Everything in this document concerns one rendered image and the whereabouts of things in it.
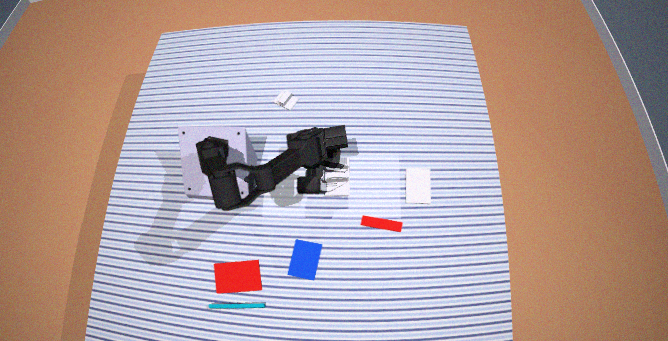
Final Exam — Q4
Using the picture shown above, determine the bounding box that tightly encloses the blue rectangular plate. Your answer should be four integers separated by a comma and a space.
287, 239, 322, 281

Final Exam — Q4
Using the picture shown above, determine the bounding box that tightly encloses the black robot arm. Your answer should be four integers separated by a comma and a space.
195, 125, 348, 211

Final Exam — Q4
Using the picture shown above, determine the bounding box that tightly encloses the red flat plate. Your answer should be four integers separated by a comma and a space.
214, 260, 262, 294

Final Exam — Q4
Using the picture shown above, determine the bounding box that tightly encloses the red flat bar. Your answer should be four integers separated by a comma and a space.
360, 215, 403, 233

